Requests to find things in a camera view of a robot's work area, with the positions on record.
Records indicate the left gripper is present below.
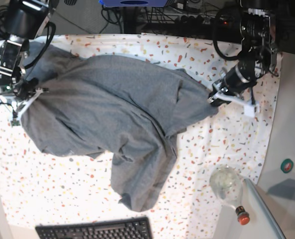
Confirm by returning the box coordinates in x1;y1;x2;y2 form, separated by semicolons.
207;72;237;107

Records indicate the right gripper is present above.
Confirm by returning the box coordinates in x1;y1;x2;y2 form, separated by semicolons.
0;69;49;101

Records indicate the grey t-shirt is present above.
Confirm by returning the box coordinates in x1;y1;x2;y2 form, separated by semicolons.
21;46;218;212

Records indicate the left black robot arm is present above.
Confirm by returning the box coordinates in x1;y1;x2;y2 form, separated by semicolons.
208;0;278;107

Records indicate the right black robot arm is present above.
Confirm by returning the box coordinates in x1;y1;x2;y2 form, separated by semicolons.
0;0;59;100

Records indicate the clear glass bottle red cap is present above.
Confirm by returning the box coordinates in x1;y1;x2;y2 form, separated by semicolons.
209;165;250;226

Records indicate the green tape roll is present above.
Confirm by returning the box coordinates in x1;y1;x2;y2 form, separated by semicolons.
280;158;294;174

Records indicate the blue box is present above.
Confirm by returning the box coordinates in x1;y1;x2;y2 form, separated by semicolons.
99;0;175;7

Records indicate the black keyboard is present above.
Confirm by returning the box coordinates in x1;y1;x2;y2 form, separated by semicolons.
35;217;153;239

